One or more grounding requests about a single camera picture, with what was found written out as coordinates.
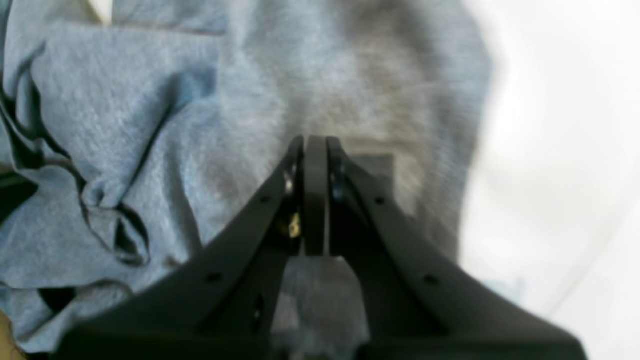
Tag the grey t-shirt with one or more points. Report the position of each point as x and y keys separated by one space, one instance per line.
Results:
x=144 y=137

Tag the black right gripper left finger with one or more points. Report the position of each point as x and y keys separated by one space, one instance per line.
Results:
x=221 y=303

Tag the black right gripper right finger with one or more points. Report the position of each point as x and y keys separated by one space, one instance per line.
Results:
x=419 y=304

